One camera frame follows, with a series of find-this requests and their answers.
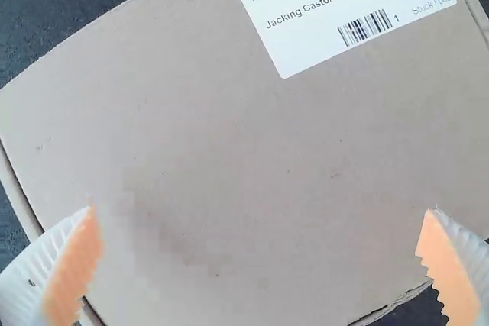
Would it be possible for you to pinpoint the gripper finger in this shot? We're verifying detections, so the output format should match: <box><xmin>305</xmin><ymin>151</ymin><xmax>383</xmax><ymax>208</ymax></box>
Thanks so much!
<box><xmin>414</xmin><ymin>207</ymin><xmax>489</xmax><ymax>326</ymax></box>
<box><xmin>0</xmin><ymin>203</ymin><xmax>106</xmax><ymax>326</ymax></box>

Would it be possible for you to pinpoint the cardboard box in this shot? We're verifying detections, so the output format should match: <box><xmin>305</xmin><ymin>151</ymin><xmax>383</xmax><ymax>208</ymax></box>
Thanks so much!
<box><xmin>0</xmin><ymin>0</ymin><xmax>489</xmax><ymax>326</ymax></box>

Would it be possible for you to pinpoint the black mat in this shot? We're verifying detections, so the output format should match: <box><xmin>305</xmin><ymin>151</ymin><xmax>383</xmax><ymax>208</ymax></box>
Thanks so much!
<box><xmin>0</xmin><ymin>0</ymin><xmax>489</xmax><ymax>326</ymax></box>

